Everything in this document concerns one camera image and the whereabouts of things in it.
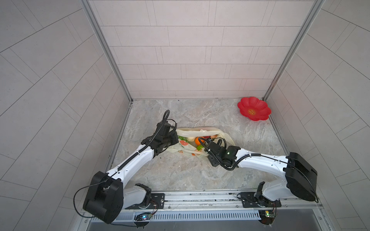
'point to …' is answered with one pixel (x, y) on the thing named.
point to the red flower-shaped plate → (256, 109)
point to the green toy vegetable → (182, 138)
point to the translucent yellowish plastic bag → (190, 148)
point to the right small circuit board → (267, 216)
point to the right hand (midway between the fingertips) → (213, 157)
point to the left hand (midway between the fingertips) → (180, 135)
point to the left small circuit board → (143, 216)
